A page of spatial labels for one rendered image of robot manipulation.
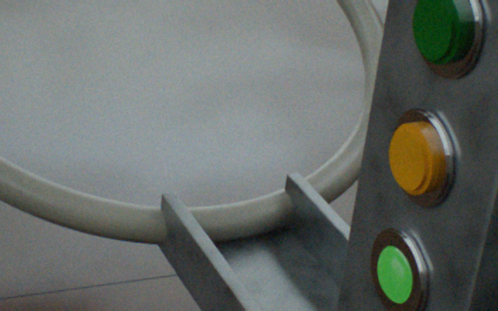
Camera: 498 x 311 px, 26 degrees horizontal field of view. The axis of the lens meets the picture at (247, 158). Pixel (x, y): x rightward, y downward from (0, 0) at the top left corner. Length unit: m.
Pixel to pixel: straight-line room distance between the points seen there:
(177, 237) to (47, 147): 2.54
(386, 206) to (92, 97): 3.27
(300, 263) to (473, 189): 0.48
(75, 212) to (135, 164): 2.44
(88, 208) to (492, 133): 0.51
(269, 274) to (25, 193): 0.20
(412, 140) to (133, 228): 0.47
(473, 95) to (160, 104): 3.29
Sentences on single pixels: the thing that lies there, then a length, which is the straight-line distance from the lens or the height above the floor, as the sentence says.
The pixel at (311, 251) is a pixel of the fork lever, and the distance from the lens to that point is 0.85.
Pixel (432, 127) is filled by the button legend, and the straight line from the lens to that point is 0.38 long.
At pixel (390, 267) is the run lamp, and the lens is 0.41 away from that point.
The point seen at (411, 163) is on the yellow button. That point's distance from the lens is 0.38.
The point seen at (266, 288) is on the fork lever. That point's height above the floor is 1.12.
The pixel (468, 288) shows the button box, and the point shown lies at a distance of 0.38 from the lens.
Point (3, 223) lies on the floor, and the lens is 2.96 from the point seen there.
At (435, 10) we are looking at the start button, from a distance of 0.36.
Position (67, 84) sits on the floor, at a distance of 3.75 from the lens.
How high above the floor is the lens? 1.58
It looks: 28 degrees down
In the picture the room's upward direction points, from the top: 6 degrees clockwise
